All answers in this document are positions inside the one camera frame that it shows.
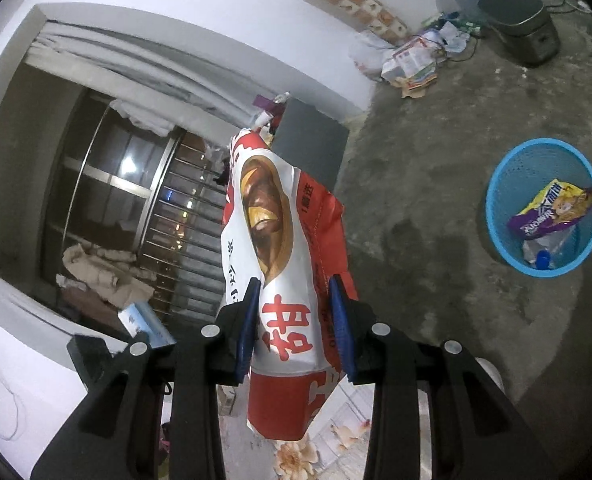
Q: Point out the blue tissue box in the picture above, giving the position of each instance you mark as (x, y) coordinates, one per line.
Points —
(141, 322)

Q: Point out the white power strip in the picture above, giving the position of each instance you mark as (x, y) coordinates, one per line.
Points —
(583, 6)

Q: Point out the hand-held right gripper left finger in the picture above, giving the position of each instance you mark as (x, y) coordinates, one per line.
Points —
(248, 320)

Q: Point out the pile of paper packaging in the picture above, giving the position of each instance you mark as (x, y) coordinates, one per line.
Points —
(411, 60)

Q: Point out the red snack bag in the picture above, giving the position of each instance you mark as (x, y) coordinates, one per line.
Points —
(281, 240)

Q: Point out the crumpled cardboard pieces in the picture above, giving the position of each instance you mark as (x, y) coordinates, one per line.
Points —
(101, 270)

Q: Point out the grey cabinet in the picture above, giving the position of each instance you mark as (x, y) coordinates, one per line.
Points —
(311, 140)

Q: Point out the black rice cooker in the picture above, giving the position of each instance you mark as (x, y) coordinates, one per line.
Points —
(518, 20)

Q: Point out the clear plastic bottle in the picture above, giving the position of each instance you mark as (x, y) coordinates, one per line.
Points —
(543, 259)

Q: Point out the metal railing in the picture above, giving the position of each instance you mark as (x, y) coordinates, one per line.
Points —
(191, 260)

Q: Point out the white curtain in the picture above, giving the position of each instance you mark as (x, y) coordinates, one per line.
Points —
(126, 60)

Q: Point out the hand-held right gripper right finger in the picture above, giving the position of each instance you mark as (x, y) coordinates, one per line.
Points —
(338, 320)

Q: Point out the white plastic bag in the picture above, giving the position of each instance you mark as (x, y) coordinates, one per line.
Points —
(368, 55)

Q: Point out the purple snack packet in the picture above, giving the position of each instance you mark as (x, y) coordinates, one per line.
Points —
(551, 210)

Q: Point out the blue plastic basket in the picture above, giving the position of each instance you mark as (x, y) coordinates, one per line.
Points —
(526, 160)

